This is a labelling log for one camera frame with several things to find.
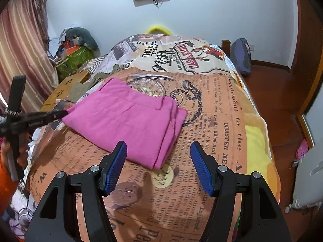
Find left hand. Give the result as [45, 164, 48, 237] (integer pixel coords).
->
[0, 131, 31, 168]

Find orange sleeved left forearm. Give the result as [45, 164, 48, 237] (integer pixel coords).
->
[0, 162, 19, 216]

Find pink croc shoe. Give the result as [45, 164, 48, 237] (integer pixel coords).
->
[296, 139, 309, 160]

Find olive green pants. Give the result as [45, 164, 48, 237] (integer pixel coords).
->
[66, 64, 124, 103]

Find brown cardboard box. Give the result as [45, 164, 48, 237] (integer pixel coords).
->
[41, 71, 90, 112]

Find blue grey bag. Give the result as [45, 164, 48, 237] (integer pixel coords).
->
[229, 38, 252, 76]

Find pink pants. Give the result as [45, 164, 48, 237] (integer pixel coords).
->
[62, 78, 187, 169]

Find brown wooden door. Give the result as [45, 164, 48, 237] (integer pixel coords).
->
[291, 0, 322, 116]

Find wooden bed post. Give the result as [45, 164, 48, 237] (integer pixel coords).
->
[220, 39, 231, 57]

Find striped pink curtain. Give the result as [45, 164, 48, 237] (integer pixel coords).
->
[1, 0, 59, 112]

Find yellow curved object behind bed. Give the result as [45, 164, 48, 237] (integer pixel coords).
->
[146, 25, 173, 35]

